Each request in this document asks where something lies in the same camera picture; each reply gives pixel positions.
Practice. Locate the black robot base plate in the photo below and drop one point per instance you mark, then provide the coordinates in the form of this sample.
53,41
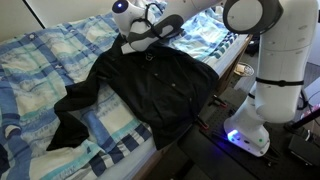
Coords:
216,146

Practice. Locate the black coat with white badge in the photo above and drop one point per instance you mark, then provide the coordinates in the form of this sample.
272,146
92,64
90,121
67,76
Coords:
150,86

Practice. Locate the black box on floor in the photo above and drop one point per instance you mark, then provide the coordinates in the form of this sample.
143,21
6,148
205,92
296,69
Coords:
303,150

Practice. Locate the black tripod pole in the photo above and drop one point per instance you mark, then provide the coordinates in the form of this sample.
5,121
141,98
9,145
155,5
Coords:
303,120

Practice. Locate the small round dish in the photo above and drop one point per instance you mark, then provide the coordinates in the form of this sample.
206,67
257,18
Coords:
245,69

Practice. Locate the blue plaid quilt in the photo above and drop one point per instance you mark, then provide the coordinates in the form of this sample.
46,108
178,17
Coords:
33,66

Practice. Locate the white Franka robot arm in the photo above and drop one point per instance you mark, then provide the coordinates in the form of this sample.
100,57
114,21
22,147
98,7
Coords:
283,66

